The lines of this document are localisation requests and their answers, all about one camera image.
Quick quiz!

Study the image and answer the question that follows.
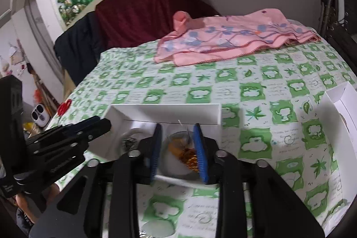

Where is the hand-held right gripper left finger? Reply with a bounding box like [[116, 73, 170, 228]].
[[29, 123, 163, 238]]

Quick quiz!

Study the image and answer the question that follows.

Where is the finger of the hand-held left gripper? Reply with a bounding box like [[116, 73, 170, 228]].
[[42, 116, 101, 136], [25, 119, 112, 155]]

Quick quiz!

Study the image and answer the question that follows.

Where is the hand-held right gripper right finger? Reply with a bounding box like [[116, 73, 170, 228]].
[[193, 123, 325, 238]]

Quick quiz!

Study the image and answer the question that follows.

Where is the amber bead bracelet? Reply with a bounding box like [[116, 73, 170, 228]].
[[169, 140, 201, 173]]

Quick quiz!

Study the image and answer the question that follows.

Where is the long white box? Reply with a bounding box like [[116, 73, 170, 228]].
[[84, 103, 224, 187]]

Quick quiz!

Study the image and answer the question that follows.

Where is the person's left hand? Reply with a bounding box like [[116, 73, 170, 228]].
[[15, 185, 60, 224]]

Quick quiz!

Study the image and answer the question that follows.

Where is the white electronic device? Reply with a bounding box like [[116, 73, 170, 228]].
[[31, 104, 51, 127]]

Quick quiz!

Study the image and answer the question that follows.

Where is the black garment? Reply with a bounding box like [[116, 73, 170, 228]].
[[54, 12, 105, 86]]

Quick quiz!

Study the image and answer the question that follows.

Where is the green printed tablecloth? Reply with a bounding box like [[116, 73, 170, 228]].
[[46, 19, 357, 238]]

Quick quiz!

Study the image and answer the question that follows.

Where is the pink floral cloth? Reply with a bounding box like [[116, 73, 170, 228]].
[[154, 8, 321, 67]]

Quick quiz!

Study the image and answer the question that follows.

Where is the dark red velvet cloth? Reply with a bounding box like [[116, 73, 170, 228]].
[[95, 0, 221, 49]]

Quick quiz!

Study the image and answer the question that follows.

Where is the small white open box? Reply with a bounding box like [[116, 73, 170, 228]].
[[318, 82, 357, 203]]

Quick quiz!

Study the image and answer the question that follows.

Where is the folded wheelchair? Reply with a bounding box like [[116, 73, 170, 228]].
[[318, 0, 357, 60]]

